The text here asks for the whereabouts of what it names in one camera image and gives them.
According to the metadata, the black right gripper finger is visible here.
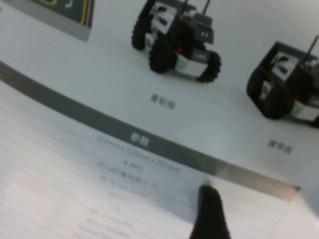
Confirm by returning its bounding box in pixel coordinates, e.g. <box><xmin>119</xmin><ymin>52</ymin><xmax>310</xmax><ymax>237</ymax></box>
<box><xmin>190</xmin><ymin>185</ymin><xmax>233</xmax><ymax>239</ymax></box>

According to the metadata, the white product catalogue book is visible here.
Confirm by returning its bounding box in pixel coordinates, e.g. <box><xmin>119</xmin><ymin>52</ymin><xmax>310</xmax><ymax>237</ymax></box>
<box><xmin>0</xmin><ymin>0</ymin><xmax>319</xmax><ymax>239</ymax></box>

